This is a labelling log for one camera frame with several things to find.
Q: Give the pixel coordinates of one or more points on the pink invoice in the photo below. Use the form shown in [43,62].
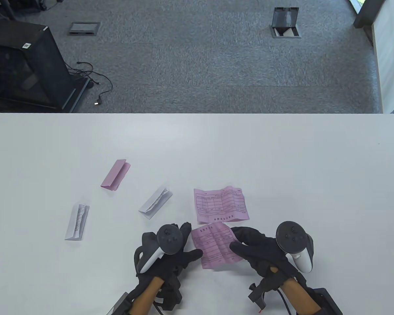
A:
[213,246]
[115,174]
[221,203]

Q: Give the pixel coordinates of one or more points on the person's left hand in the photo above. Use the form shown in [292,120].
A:
[187,256]

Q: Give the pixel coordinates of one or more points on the person's left forearm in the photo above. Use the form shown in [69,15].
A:
[146,298]

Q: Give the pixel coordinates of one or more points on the person's right hand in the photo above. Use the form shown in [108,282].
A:
[262,252]

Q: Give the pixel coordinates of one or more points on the open gray floor box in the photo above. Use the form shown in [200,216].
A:
[285,23]

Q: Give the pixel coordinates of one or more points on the dark pillar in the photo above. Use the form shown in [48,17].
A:
[367,14]

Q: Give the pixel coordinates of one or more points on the gray right hand controller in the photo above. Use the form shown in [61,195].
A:
[290,238]

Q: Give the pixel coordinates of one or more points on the person's right forearm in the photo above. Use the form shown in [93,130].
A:
[298,298]

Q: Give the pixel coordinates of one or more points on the closed gray floor box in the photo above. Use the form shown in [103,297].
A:
[84,28]

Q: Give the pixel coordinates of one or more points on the white partition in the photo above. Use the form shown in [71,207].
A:
[392,59]

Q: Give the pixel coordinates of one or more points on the gray left hand controller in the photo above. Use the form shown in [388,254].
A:
[169,239]

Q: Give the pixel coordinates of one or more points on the black furniture leg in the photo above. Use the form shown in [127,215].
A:
[8,8]

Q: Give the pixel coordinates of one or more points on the black cabinet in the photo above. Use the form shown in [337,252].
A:
[23,65]

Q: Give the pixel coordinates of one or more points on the white invoice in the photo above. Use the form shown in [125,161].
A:
[76,223]
[154,203]

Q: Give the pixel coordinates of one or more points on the gray hand controller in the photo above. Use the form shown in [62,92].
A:
[290,238]
[169,239]

